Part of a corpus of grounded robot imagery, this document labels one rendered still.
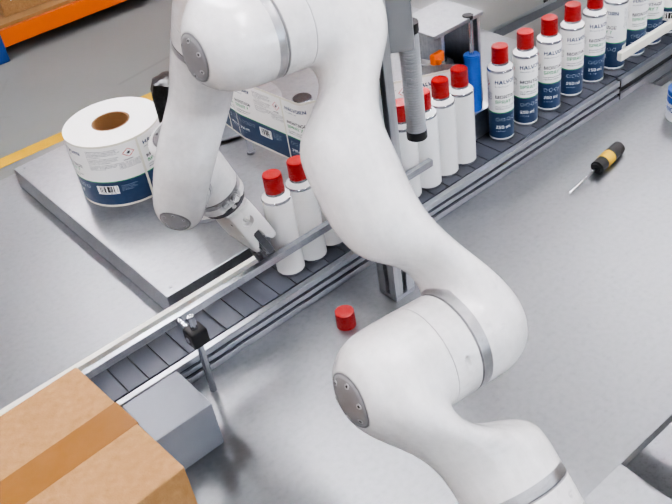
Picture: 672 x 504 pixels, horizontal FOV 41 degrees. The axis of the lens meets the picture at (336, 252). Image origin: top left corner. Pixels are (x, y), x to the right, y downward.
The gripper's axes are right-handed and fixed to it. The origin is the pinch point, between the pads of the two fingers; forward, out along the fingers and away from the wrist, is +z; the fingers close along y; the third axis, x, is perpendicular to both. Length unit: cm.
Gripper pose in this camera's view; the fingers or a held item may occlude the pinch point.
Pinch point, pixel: (264, 253)
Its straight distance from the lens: 155.2
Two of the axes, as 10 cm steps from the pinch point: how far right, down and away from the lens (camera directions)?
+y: -6.4, -4.0, 6.5
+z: 3.8, 5.7, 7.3
